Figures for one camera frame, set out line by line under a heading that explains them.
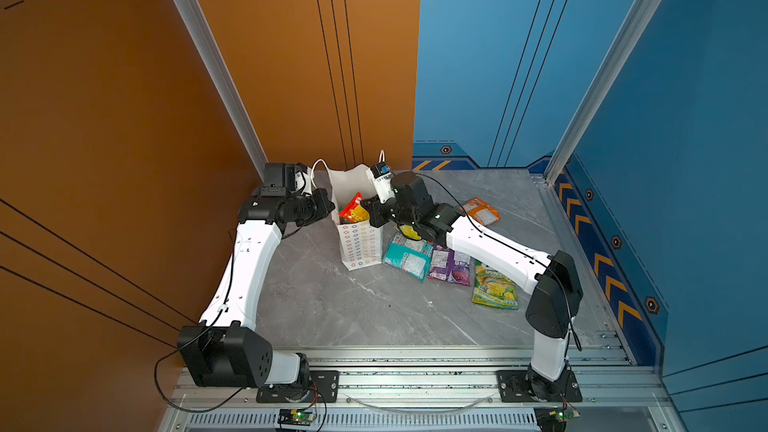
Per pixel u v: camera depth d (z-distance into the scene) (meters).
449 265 0.91
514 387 0.72
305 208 0.65
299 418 0.71
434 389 0.75
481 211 1.06
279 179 0.58
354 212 0.79
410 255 0.94
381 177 0.67
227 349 0.39
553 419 0.70
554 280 0.49
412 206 0.59
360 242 0.83
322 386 0.74
